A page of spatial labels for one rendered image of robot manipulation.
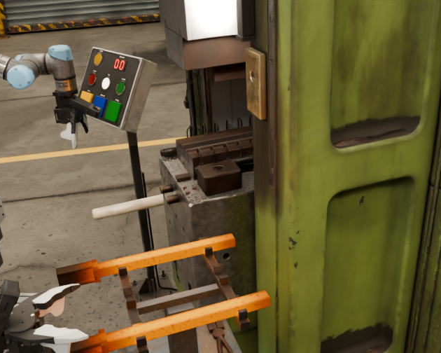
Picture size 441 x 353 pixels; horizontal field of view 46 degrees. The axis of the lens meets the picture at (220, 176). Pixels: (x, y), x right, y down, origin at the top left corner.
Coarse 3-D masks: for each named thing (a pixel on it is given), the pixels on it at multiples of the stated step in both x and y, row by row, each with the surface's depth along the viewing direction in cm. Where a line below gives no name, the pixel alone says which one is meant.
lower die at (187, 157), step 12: (216, 132) 185; (228, 132) 182; (240, 132) 181; (180, 144) 176; (216, 144) 171; (228, 144) 172; (252, 144) 171; (180, 156) 180; (192, 156) 165; (204, 156) 165; (216, 156) 167; (192, 168) 166; (240, 168) 172
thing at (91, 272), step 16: (208, 240) 130; (224, 240) 130; (128, 256) 126; (144, 256) 125; (160, 256) 125; (176, 256) 127; (64, 272) 119; (80, 272) 121; (96, 272) 121; (112, 272) 123
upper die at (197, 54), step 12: (168, 36) 162; (180, 36) 149; (228, 36) 152; (168, 48) 165; (180, 48) 152; (192, 48) 150; (204, 48) 151; (216, 48) 152; (228, 48) 153; (240, 48) 155; (180, 60) 154; (192, 60) 151; (204, 60) 152; (216, 60) 154; (228, 60) 155; (240, 60) 156
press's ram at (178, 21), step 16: (160, 0) 162; (176, 0) 145; (192, 0) 139; (208, 0) 140; (224, 0) 142; (160, 16) 166; (176, 16) 148; (192, 16) 141; (208, 16) 142; (224, 16) 144; (176, 32) 152; (192, 32) 143; (208, 32) 144; (224, 32) 146
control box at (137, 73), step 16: (96, 48) 216; (96, 64) 214; (112, 64) 207; (128, 64) 201; (144, 64) 198; (96, 80) 213; (112, 80) 206; (128, 80) 200; (144, 80) 200; (112, 96) 205; (128, 96) 198; (144, 96) 202; (128, 112) 199; (128, 128) 201
